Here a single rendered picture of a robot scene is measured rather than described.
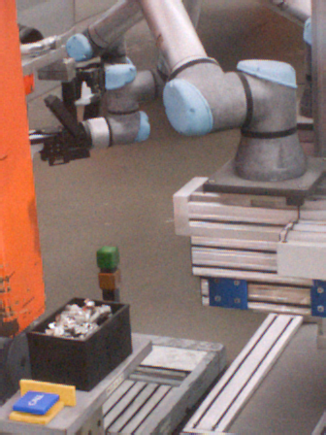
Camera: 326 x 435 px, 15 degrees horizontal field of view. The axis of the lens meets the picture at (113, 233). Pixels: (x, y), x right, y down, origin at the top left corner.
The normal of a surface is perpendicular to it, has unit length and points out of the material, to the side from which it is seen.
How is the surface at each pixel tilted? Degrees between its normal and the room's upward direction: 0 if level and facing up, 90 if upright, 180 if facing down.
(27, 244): 90
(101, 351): 90
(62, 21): 90
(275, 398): 0
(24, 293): 90
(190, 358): 0
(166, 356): 0
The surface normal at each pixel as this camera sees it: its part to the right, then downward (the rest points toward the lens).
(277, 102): 0.33, 0.29
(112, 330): 0.88, 0.09
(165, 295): -0.07, -0.94
